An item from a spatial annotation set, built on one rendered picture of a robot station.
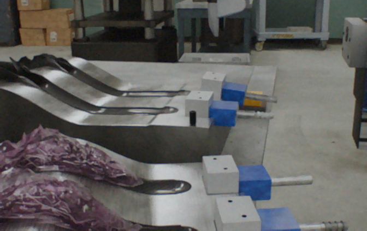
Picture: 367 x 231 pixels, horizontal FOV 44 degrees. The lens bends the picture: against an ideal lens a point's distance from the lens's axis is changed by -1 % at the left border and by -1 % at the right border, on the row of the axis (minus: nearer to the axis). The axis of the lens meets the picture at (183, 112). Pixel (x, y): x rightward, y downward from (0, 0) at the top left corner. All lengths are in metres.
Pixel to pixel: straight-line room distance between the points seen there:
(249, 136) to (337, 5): 6.46
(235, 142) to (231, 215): 0.41
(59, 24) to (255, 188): 6.97
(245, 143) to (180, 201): 0.34
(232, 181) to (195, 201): 0.05
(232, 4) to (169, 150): 0.25
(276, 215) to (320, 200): 1.94
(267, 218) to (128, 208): 0.14
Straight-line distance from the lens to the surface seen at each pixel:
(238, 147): 0.82
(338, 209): 2.34
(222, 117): 0.69
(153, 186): 0.57
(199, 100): 0.68
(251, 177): 0.55
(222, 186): 0.53
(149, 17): 4.71
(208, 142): 0.65
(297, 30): 6.69
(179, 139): 0.66
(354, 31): 1.00
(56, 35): 7.48
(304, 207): 2.32
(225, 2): 0.75
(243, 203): 0.46
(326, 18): 6.67
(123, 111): 0.76
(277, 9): 7.19
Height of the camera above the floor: 1.10
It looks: 17 degrees down
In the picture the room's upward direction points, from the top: 1 degrees counter-clockwise
